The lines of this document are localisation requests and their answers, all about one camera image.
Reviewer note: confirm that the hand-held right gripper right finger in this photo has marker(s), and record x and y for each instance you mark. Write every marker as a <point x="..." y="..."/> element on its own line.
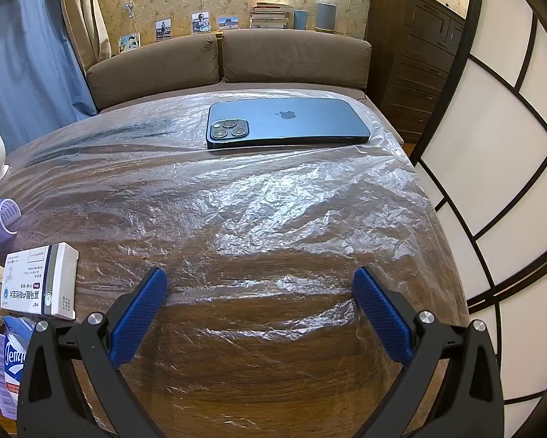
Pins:
<point x="383" y="315"/>

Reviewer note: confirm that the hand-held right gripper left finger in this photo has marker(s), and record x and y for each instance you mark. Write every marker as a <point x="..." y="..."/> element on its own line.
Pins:
<point x="136" y="315"/>

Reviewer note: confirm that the white medicine box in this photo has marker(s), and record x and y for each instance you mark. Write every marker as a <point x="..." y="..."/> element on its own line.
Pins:
<point x="36" y="283"/>

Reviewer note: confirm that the blue white tissue packet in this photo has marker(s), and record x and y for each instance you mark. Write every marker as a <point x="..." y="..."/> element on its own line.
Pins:
<point x="15" y="365"/>

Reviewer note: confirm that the purple ribbed roll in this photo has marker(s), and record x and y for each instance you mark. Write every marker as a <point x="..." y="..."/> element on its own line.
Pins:
<point x="4" y="216"/>

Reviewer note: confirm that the clear plastic table cover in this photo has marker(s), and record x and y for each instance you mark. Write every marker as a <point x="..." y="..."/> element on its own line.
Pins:
<point x="255" y="219"/>

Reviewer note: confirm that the dark blue smartphone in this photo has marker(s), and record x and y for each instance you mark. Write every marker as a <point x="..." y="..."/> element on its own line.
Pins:
<point x="291" y="123"/>

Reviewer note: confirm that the white panelled sliding screen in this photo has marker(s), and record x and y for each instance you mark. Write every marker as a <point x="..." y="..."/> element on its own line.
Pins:
<point x="519" y="146"/>

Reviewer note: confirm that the brown sofa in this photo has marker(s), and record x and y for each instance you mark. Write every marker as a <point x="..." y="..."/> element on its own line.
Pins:
<point x="164" y="68"/>

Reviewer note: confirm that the dark wooden dresser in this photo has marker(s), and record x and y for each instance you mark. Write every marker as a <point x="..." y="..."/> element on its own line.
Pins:
<point x="414" y="54"/>

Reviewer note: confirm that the small standing photo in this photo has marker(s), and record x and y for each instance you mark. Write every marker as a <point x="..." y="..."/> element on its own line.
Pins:
<point x="201" y="23"/>
<point x="228" y="23"/>
<point x="129" y="43"/>
<point x="163" y="30"/>

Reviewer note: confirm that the blue curtain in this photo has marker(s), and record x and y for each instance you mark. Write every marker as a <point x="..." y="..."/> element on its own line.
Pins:
<point x="27" y="64"/>

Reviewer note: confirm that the grey cylinder speaker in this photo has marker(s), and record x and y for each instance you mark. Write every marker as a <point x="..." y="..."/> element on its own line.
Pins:
<point x="326" y="17"/>

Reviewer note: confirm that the beige patterned curtain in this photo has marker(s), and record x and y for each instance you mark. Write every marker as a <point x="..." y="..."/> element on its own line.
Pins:
<point x="84" y="13"/>

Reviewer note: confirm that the light blue cup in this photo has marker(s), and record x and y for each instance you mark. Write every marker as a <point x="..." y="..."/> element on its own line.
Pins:
<point x="300" y="20"/>

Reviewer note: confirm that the stack of books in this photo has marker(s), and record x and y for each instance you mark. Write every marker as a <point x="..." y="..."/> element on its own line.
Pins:
<point x="271" y="16"/>

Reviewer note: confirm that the white wall hook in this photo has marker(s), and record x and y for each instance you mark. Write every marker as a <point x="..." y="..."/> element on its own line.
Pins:
<point x="128" y="8"/>

